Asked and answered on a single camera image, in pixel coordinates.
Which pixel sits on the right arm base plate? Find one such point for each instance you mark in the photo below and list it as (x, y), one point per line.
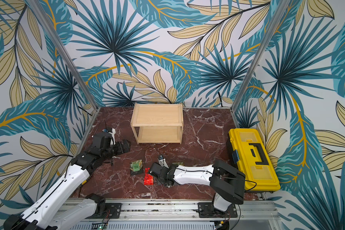
(207, 210)

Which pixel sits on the light wooden two-tier shelf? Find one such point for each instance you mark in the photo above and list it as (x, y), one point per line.
(157, 123)

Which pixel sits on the right aluminium corner post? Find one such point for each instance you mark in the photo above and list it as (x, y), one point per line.
(275, 20)

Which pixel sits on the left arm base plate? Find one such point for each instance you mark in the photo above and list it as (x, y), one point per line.
(107, 211)

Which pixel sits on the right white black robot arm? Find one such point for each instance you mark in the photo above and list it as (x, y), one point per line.
(227, 181)

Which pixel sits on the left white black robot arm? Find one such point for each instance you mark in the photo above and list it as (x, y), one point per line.
(43, 214)

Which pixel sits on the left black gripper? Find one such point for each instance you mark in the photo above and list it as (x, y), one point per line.
(127, 147)

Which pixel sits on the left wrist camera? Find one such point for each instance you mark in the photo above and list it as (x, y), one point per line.
(111, 134)

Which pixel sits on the green tea bag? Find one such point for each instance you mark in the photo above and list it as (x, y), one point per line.
(136, 167)

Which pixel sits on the aluminium corner post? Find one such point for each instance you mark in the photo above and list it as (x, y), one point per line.
(275, 20)
(54, 37)

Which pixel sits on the left aluminium corner post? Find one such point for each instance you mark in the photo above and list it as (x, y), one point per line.
(54, 37)

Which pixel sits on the aluminium front rail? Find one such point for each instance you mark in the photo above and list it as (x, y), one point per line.
(182, 214)

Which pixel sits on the red tea bag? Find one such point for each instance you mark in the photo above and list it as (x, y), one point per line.
(148, 178)

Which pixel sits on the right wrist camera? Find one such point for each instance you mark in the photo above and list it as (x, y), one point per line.
(162, 161)

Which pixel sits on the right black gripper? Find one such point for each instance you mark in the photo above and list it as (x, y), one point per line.
(156, 171)

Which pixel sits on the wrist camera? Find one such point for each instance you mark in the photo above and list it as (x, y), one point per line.
(111, 134)
(162, 161)

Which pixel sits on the yellow black toolbox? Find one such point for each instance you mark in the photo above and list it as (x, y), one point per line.
(251, 158)

